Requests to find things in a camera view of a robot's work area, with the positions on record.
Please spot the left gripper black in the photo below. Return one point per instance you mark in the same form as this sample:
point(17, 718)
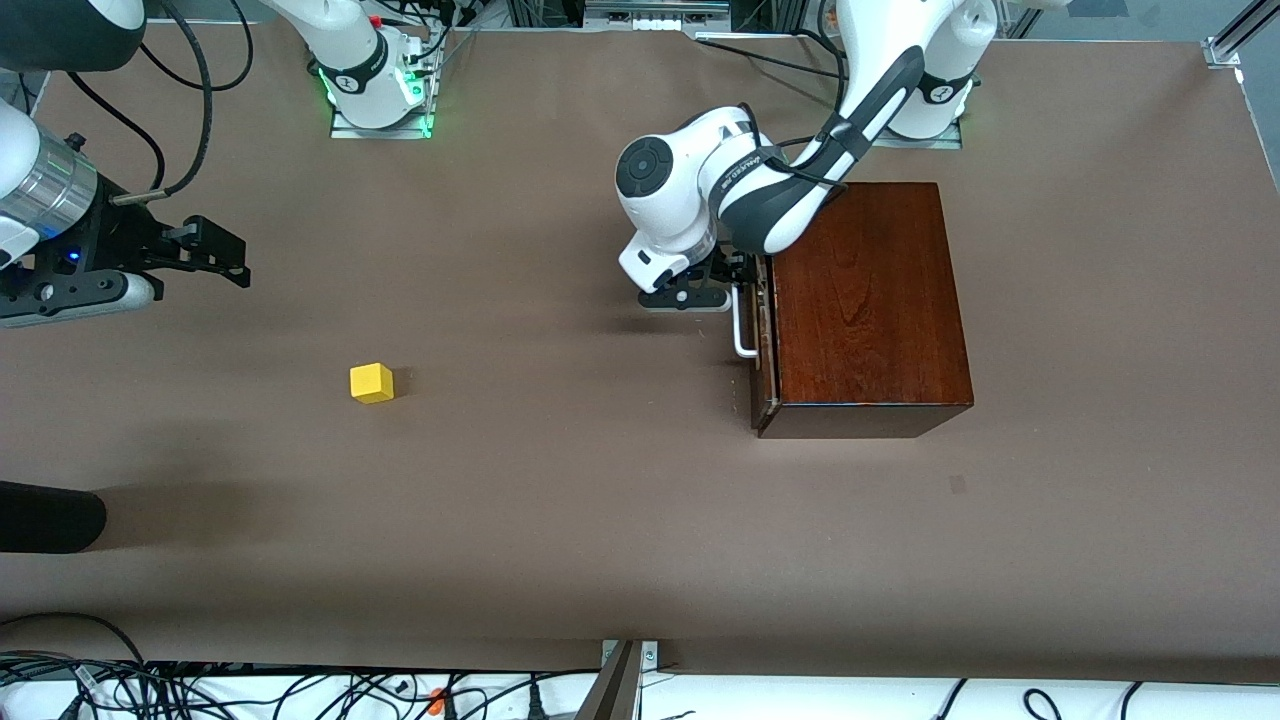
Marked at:
point(727, 268)

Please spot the silver metal bracket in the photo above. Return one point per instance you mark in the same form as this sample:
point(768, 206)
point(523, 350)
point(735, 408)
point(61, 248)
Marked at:
point(650, 655)

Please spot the grey power strip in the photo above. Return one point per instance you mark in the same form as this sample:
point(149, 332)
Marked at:
point(655, 15)

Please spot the dark metal bar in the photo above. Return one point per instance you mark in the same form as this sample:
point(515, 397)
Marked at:
point(612, 690)

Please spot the yellow cube block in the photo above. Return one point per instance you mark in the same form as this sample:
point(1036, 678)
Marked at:
point(371, 384)

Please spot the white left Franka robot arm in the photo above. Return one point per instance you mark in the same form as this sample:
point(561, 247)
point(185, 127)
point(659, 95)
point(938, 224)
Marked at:
point(670, 200)

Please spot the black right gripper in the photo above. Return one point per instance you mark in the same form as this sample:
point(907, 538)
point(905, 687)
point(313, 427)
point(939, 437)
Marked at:
point(112, 242)

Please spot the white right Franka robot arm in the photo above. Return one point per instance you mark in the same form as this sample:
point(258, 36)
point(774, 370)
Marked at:
point(350, 40)

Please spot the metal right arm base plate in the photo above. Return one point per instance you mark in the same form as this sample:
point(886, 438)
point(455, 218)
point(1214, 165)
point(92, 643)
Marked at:
point(345, 130)

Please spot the black rounded object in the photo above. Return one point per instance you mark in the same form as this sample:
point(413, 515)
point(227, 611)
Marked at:
point(50, 518)

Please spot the aluminium frame profile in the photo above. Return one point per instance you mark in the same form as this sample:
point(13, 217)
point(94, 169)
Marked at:
point(1225, 50)

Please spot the dark brown wooden cabinet box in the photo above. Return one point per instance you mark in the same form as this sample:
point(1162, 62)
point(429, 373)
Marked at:
point(870, 320)

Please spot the orange connector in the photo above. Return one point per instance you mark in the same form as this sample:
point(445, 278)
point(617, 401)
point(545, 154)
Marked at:
point(437, 698)

